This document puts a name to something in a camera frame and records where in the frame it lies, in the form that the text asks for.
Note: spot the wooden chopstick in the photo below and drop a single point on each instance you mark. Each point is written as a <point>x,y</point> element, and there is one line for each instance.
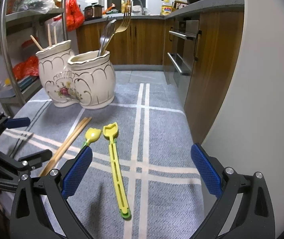
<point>69,144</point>
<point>36,42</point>
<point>49,35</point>
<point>62,146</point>
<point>55,36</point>

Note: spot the yellow tin container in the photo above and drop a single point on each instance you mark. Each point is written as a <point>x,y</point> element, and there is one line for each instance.
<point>166,9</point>

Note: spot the grey plaid table mat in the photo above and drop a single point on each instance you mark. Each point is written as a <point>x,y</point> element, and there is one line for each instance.
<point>141,182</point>

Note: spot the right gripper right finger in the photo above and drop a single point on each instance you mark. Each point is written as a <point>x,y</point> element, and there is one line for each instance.
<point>255,216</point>

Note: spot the built-in steel oven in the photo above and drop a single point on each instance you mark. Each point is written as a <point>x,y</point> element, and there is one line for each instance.
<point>179,58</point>

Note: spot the wooden kitchen cabinets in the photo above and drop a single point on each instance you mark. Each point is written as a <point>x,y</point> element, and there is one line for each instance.
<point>197,53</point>

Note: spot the kitchen faucet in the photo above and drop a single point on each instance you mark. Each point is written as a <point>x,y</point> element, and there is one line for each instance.
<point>137,7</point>

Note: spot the dark steel fork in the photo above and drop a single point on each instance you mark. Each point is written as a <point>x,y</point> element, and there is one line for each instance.
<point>103,35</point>

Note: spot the clear plastic bag on shelf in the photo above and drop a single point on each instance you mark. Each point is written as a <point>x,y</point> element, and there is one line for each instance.
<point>39,6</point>

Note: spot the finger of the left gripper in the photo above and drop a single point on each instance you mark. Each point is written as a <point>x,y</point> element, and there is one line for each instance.
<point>35,160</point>
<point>17,122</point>

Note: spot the steel shelving rack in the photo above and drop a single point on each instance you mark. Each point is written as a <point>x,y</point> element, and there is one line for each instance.
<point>17,27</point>

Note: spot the electric pressure cooker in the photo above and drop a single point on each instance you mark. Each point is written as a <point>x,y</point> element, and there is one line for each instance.
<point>93,11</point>

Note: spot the gold metal fork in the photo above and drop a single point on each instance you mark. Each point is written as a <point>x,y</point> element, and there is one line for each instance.
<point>123,25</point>

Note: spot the wooden chopstick in holder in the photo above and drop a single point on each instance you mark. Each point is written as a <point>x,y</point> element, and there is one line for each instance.
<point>36,42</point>

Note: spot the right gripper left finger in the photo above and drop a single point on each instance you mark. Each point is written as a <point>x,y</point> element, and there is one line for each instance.
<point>29,218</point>

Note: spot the cream ceramic double utensil holder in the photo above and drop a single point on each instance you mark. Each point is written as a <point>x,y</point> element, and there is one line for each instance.
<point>86,79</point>

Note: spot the red plastic bag low shelf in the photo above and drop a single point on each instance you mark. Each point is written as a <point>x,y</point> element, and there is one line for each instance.
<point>30,67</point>

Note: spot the red plastic bag hanging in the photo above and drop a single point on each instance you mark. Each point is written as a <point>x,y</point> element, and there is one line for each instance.
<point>74,16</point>

